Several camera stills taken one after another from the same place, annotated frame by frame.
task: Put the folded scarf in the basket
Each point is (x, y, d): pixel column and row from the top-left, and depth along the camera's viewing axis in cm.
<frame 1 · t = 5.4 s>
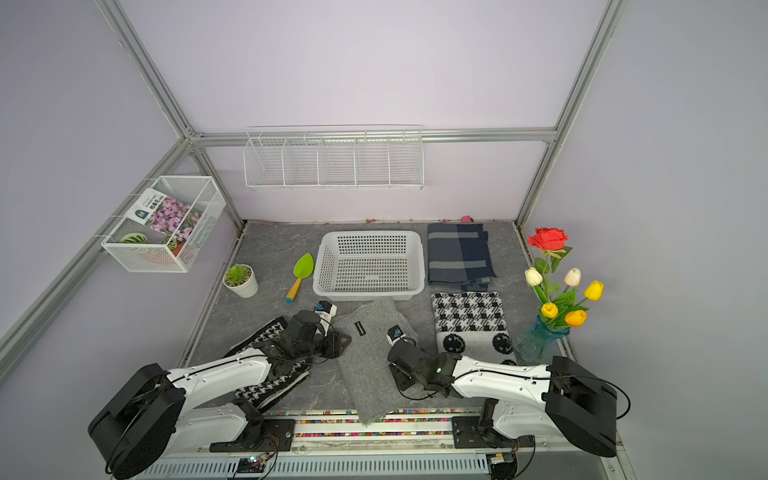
left hand: (344, 341, 86), fingers open
right hand: (396, 362, 83), fingers open
grey folded scarf: (371, 384, 80), point 4 cm above the table
smiley houndstooth white scarf: (473, 324, 90), point 4 cm above the table
black white houndstooth scarf: (259, 396, 77), point 5 cm above the table
navy striped folded scarf: (459, 255, 111), on the table
white plastic basket: (369, 261, 111), on the table
green toy shovel: (302, 269, 108), on the table
small potted green plant: (241, 280, 96), point 9 cm above the table
artificial flower bouquet: (564, 307, 71), point 25 cm above the table
blue glass vase: (529, 347, 85), point 5 cm above the table
pink small object: (467, 219, 126), on the table

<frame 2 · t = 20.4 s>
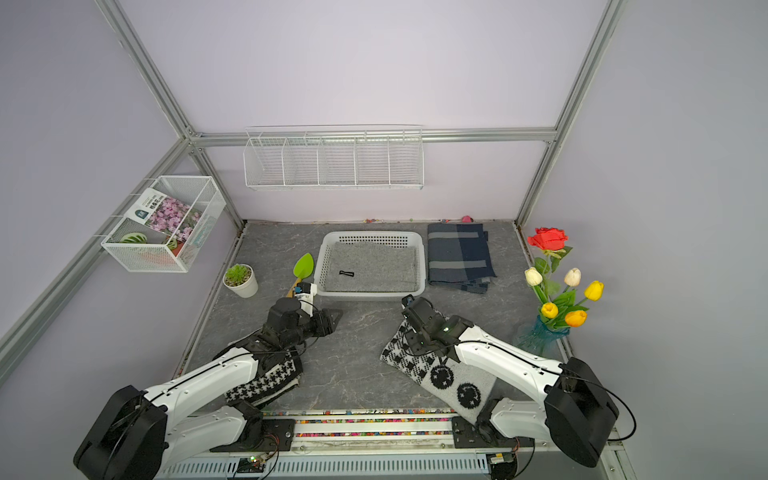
left hand: (336, 314, 84), fingers open
right hand: (416, 332, 84), fingers open
smiley houndstooth white scarf: (461, 389, 78), point 4 cm above the table
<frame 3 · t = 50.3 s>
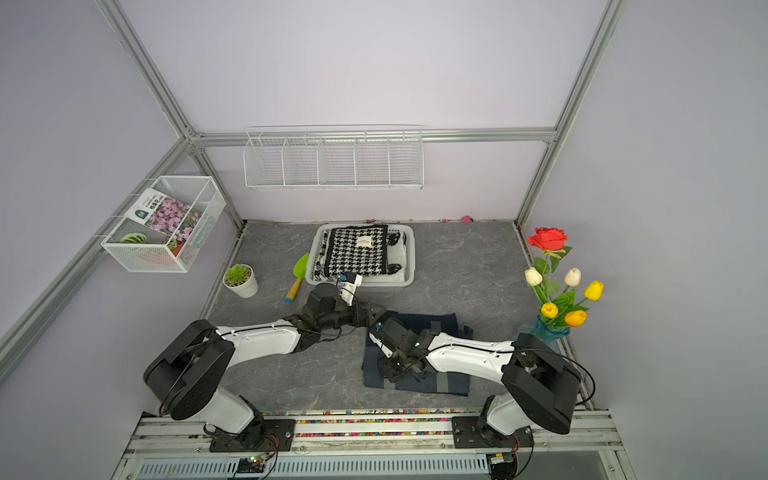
left hand: (378, 309, 85), fingers open
right hand: (386, 363, 84), fingers open
black white houndstooth scarf: (360, 250, 98), point 13 cm above the table
navy striped folded scarf: (433, 381, 81), point 3 cm above the table
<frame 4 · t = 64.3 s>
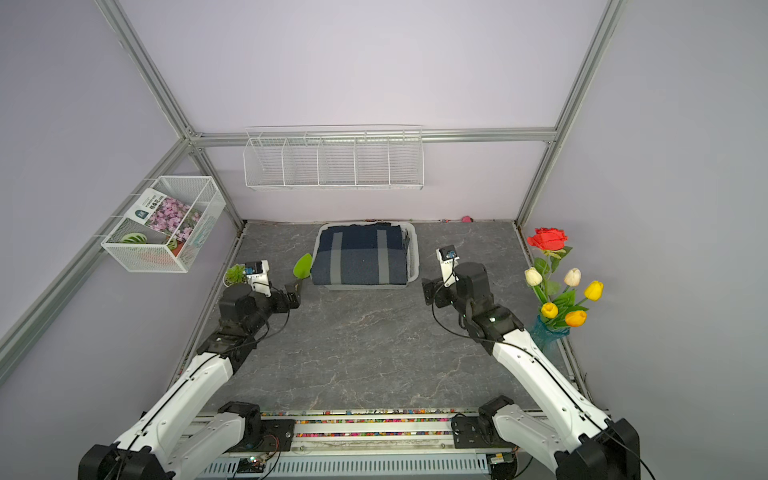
left hand: (286, 282, 82), fingers open
right hand: (439, 272, 79), fingers open
navy striped folded scarf: (360, 255, 93), point 16 cm above the table
